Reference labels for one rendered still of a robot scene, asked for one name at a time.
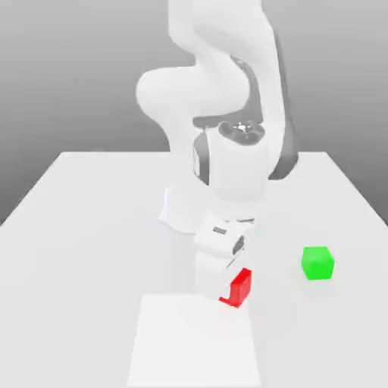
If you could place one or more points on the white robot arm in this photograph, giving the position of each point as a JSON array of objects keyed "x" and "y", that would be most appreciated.
[{"x": 230, "y": 169}]

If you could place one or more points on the small red cube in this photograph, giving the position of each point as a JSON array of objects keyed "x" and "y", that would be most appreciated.
[{"x": 240, "y": 288}]

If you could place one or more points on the small green cube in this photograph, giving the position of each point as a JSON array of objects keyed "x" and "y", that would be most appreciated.
[{"x": 317, "y": 263}]

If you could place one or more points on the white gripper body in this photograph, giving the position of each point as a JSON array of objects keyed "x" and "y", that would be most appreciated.
[{"x": 212, "y": 272}]

